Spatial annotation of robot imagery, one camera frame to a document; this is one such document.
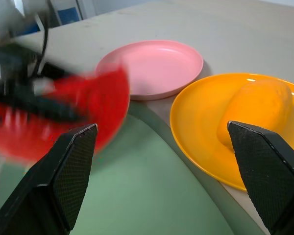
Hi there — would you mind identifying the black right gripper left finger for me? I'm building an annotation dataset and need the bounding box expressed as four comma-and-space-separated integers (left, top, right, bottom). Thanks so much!
0, 123, 99, 235

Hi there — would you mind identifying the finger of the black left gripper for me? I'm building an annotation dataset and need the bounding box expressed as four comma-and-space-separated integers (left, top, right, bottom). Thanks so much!
0, 93, 88, 123

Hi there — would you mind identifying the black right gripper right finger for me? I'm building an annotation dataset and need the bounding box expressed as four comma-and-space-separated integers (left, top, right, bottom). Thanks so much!
226, 120, 294, 235

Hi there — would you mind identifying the red watermelon slice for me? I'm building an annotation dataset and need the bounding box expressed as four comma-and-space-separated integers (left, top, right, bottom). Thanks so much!
0, 65, 132, 163

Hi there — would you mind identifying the orange-yellow plate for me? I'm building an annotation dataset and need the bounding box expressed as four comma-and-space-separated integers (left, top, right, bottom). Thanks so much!
169, 72, 294, 192

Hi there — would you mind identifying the pink plate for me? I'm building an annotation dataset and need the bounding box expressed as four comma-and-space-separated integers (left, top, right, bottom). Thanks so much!
95, 40, 204, 101

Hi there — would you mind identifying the orange mango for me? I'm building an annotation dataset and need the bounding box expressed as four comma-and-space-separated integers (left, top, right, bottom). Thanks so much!
216, 78, 294, 150

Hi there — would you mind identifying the black cable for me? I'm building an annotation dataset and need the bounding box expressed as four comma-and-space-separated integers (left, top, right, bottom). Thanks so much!
35, 13, 51, 75

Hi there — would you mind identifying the blue panel with white frame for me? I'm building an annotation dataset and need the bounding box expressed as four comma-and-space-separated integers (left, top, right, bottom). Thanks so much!
48, 0, 85, 27

